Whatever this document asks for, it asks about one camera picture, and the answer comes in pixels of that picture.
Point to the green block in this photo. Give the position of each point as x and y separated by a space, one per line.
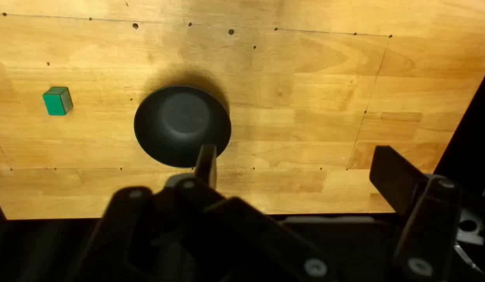
56 101

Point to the black bowl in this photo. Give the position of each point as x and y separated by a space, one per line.
174 126

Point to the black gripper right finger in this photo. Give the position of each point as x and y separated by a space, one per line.
427 229

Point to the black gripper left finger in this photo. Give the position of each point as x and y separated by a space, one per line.
149 235

